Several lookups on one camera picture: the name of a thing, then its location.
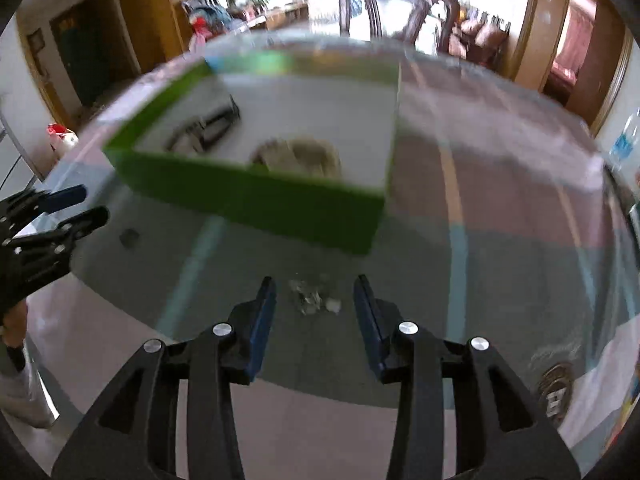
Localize green cardboard box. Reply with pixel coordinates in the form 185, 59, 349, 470
104, 50, 400, 255

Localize carved wooden chair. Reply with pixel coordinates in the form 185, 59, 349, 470
338, 0, 460, 54

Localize black wrist watch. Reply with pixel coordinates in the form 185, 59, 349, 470
164, 96, 241, 154

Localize silver charm earrings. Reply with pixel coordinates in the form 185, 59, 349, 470
290, 280, 342, 316

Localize striped bed sheet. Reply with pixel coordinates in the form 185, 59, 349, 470
28, 32, 639, 479

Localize person left hand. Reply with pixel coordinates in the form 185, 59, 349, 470
1, 299, 28, 348

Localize cream woven bracelet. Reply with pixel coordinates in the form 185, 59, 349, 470
249, 136, 344, 179

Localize pile of clothes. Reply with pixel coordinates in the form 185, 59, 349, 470
180, 0, 266, 52

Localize red white cup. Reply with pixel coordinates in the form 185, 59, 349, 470
47, 122, 79, 160

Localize plastic water bottle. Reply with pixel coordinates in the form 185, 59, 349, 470
608, 108, 640, 171

